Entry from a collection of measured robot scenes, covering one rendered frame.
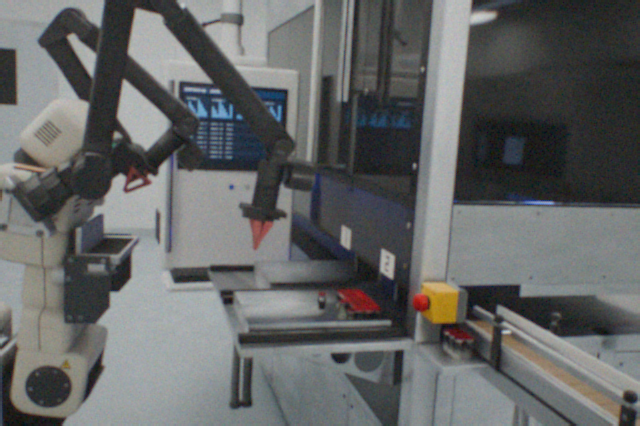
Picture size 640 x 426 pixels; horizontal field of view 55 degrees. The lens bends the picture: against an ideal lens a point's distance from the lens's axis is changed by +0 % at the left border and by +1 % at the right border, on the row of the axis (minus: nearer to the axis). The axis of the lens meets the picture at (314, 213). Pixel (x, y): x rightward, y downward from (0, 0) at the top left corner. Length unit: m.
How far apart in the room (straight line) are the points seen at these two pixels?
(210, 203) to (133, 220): 4.65
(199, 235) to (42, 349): 0.89
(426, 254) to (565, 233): 0.36
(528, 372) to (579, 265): 0.43
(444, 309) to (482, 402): 0.34
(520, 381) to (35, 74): 6.11
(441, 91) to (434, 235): 0.32
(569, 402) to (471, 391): 0.43
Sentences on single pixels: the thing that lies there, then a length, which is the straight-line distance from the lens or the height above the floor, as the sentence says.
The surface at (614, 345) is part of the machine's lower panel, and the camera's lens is 1.77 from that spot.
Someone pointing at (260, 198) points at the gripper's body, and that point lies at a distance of 1.36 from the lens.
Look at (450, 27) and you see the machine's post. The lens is 1.39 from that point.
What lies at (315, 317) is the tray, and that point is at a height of 0.88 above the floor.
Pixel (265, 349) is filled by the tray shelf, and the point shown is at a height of 0.88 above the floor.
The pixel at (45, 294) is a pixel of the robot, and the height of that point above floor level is 0.93.
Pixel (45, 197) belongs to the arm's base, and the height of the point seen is 1.19.
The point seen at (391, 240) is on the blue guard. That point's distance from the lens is 1.56.
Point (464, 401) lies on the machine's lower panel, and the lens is 1.58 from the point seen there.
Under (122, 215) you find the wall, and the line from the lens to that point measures 6.89.
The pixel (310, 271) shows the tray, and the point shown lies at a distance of 2.01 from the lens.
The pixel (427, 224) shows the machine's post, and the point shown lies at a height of 1.16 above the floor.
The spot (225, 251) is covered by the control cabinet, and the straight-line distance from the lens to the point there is 2.32.
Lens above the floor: 1.38
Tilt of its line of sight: 9 degrees down
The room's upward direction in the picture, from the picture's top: 3 degrees clockwise
